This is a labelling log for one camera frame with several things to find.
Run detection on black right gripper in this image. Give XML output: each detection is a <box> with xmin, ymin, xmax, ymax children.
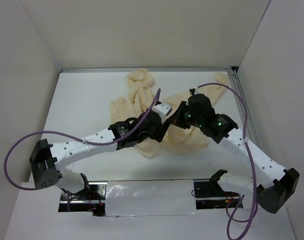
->
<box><xmin>168</xmin><ymin>100</ymin><xmax>203</xmax><ymax>129</ymax></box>

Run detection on cream yellow jacket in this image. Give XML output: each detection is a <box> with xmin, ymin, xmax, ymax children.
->
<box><xmin>109</xmin><ymin>69</ymin><xmax>229</xmax><ymax>159</ymax></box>

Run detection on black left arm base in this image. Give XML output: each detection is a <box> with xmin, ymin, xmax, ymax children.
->
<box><xmin>58</xmin><ymin>181</ymin><xmax>107</xmax><ymax>217</ymax></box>

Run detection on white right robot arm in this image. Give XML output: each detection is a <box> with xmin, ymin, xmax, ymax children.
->
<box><xmin>166</xmin><ymin>93</ymin><xmax>299</xmax><ymax>214</ymax></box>

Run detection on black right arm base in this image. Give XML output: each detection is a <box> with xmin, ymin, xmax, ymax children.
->
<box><xmin>191</xmin><ymin>170</ymin><xmax>240</xmax><ymax>210</ymax></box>

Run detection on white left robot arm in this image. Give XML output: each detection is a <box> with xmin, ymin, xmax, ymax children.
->
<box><xmin>30</xmin><ymin>110</ymin><xmax>167</xmax><ymax>200</ymax></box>

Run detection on white taped front board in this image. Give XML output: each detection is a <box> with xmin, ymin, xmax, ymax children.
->
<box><xmin>105</xmin><ymin>180</ymin><xmax>198</xmax><ymax>217</ymax></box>

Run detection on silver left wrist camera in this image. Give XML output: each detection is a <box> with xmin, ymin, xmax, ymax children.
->
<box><xmin>152</xmin><ymin>102</ymin><xmax>172</xmax><ymax>123</ymax></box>

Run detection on aluminium frame rail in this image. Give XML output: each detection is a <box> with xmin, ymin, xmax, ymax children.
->
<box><xmin>60</xmin><ymin>65</ymin><xmax>271</xmax><ymax>177</ymax></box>

